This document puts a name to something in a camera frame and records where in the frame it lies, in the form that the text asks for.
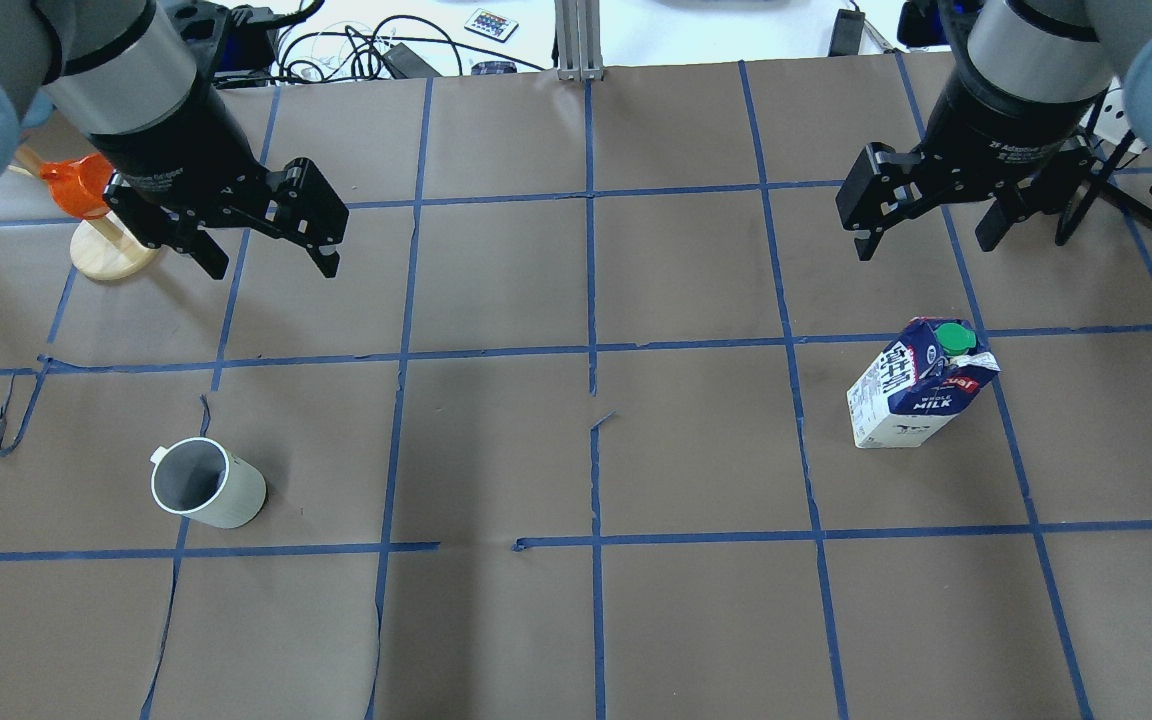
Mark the white HOME mug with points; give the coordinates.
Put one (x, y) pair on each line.
(201, 480)

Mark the blue white milk carton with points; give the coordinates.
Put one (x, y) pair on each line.
(919, 382)

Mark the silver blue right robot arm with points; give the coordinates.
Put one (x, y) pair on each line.
(1052, 51)

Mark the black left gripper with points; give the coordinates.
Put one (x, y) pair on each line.
(179, 135)

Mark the black power adapter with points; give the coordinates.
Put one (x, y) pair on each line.
(847, 32)

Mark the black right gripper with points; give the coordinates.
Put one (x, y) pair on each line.
(998, 118)

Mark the small remote control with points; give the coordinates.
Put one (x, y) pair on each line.
(494, 26)

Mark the aluminium frame post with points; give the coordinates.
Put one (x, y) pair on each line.
(578, 25)

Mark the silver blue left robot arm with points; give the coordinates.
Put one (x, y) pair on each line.
(107, 66)

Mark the orange mug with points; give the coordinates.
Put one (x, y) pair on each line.
(77, 186)

